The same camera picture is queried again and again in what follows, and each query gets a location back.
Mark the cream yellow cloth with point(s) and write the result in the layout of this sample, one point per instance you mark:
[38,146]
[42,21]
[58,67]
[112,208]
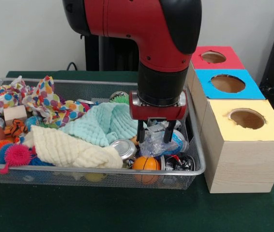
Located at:
[69,147]

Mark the small orange basketball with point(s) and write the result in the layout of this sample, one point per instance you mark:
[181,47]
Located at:
[146,163]

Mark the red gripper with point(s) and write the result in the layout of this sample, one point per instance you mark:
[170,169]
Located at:
[157,113]

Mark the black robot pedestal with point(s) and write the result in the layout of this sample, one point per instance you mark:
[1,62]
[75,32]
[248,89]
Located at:
[113,53]

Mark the pink spiky ball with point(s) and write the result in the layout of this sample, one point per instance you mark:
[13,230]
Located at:
[17,154]

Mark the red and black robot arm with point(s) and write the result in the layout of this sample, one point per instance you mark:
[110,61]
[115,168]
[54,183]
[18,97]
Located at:
[151,34]

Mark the polka dot cloth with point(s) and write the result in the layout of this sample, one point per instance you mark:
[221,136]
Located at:
[50,104]

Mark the silver can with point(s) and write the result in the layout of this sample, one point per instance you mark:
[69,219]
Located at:
[123,149]

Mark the green spiky ball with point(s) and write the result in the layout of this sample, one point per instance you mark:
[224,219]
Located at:
[122,100]

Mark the clear mesh bin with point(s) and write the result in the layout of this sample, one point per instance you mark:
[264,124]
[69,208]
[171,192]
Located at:
[79,180]

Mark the clear plastic packet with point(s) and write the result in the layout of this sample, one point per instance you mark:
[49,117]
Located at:
[154,144]

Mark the wooden box with three holes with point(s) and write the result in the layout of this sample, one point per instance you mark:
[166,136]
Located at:
[243,154]

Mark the mint green cloth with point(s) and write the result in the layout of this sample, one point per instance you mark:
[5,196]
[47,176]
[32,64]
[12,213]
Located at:
[98,123]

